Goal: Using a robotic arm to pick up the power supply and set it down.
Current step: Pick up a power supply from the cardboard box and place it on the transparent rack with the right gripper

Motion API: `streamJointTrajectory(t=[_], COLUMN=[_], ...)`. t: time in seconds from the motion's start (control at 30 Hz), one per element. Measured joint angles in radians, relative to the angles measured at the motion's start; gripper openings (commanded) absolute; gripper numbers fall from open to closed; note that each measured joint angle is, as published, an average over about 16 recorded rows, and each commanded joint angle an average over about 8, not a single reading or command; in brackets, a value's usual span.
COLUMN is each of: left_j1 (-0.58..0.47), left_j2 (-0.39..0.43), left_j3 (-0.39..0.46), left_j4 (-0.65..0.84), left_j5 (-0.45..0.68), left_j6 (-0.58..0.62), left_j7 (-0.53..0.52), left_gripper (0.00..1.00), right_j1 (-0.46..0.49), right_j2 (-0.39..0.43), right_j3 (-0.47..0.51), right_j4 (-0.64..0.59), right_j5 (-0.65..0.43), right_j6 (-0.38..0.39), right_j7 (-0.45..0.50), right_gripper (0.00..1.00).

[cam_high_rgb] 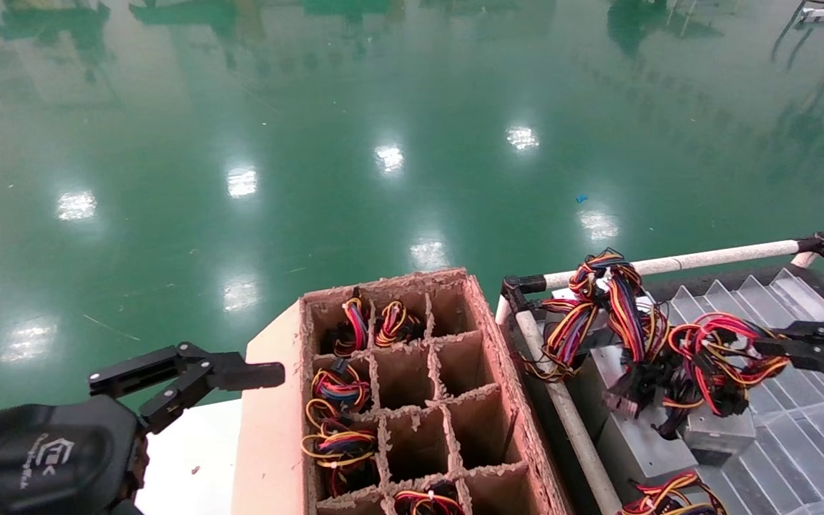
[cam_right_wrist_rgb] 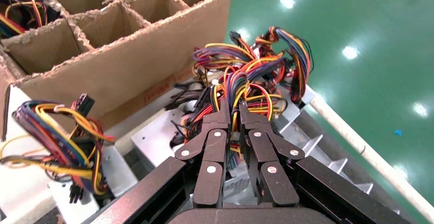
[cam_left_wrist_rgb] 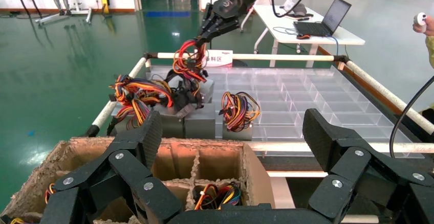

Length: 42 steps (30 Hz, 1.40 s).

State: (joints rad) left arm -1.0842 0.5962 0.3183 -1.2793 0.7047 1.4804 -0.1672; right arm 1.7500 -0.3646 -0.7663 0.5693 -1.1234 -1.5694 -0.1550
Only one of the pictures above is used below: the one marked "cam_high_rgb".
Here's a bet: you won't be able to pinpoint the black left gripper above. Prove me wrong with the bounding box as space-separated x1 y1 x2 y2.
0 342 286 515

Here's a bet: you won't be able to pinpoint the silver power supply red wires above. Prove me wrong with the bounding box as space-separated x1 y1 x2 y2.
668 312 791 468

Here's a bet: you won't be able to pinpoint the clear corrugated plastic tray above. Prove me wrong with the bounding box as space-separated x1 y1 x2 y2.
641 268 824 515

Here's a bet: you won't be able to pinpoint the brown cardboard divider box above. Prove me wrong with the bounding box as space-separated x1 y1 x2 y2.
232 268 574 515

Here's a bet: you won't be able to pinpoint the power supply colourful wire bundle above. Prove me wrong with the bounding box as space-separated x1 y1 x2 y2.
373 300 424 350
618 470 728 515
300 408 379 496
310 357 372 416
391 482 467 515
331 289 371 358

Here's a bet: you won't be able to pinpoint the black cable bundle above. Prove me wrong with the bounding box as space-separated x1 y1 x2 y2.
601 354 706 441

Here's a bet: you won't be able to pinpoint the large colourful wire bundle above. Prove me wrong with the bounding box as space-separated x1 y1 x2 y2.
523 248 672 384

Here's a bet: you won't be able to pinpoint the white pipe cart frame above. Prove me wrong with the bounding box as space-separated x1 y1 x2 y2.
494 231 824 515

